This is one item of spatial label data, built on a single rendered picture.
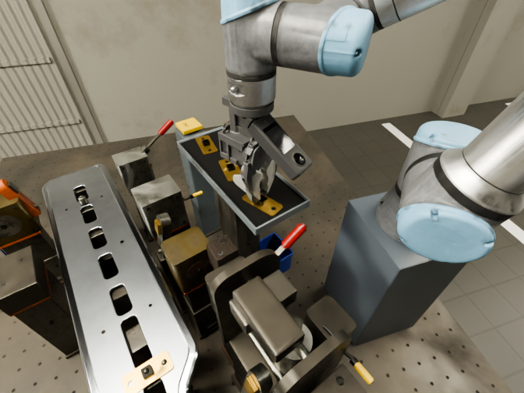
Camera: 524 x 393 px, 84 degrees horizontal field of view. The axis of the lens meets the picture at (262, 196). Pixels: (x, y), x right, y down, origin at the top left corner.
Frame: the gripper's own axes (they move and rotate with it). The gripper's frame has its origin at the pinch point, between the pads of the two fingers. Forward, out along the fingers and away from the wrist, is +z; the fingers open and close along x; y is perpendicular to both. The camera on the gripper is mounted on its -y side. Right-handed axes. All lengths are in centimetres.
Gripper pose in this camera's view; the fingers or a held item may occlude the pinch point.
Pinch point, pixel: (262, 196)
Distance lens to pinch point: 59.0
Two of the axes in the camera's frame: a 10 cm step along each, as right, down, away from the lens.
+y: -7.7, -4.4, 4.6
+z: 0.0, 7.3, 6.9
